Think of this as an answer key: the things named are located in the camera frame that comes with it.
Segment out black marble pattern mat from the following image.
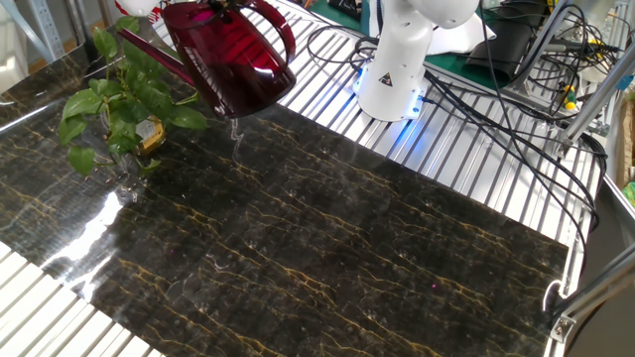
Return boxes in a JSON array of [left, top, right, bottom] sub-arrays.
[[0, 9, 570, 357]]

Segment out dark red watering can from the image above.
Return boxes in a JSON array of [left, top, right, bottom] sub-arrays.
[[116, 0, 298, 119]]

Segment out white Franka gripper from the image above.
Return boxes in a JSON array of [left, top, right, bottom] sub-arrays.
[[118, 0, 234, 24]]

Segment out yellow handled screwdriver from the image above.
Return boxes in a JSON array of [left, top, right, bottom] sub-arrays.
[[562, 83, 579, 111]]

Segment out grey metal pole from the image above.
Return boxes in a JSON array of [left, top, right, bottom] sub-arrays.
[[510, 0, 572, 95]]

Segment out white cable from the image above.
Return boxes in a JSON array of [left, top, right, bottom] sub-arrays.
[[542, 279, 566, 313]]

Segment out slanted aluminium profile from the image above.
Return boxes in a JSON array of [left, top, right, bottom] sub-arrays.
[[558, 49, 635, 155]]

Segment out black looped cable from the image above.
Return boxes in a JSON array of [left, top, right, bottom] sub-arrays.
[[306, 24, 379, 74]]

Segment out green leafy plant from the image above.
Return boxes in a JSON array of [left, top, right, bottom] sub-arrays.
[[58, 14, 209, 178]]

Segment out green cutting mat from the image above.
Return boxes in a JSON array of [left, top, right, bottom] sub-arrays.
[[310, 0, 507, 93]]

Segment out white plastic sheet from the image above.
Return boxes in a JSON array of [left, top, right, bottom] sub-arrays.
[[426, 18, 497, 56]]

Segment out aluminium profile with bracket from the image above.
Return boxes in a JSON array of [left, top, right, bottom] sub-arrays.
[[549, 255, 635, 344]]

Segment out black pouch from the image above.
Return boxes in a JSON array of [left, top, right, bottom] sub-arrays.
[[465, 0, 540, 83]]

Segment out red white sign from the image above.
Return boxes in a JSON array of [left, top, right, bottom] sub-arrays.
[[114, 0, 166, 24]]

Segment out grey metal shelf bracket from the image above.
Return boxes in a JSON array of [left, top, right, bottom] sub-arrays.
[[0, 0, 65, 63]]

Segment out yellow plant pot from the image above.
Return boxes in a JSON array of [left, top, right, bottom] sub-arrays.
[[134, 116, 167, 156]]

